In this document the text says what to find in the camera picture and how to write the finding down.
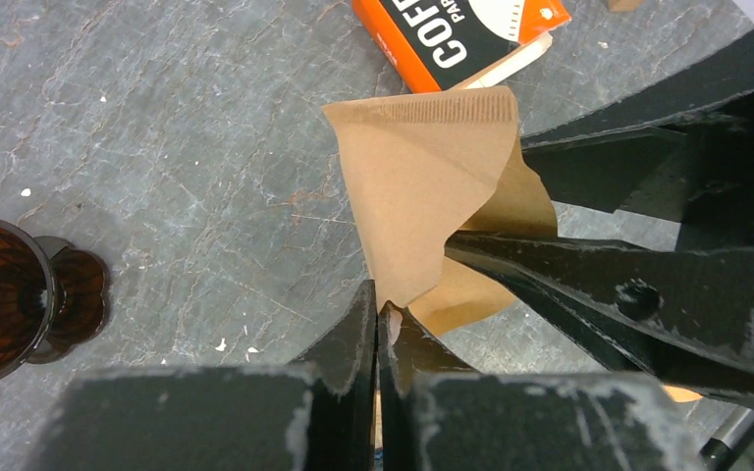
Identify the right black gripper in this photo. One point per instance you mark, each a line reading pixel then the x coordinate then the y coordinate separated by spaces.
pixel 682 150

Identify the brown amber glass dripper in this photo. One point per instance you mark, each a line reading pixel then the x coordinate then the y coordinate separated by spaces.
pixel 53 298

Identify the orange black coffee filter box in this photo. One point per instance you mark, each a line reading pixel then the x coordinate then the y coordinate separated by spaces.
pixel 437 45

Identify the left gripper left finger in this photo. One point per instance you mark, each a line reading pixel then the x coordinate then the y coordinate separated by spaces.
pixel 314 412

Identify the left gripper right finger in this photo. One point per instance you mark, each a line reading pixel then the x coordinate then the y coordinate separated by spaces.
pixel 438 413

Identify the brown paper coffee filter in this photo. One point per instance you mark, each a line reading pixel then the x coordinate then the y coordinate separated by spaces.
pixel 420 167

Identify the small wooden cube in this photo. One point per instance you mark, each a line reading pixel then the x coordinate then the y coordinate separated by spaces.
pixel 623 6

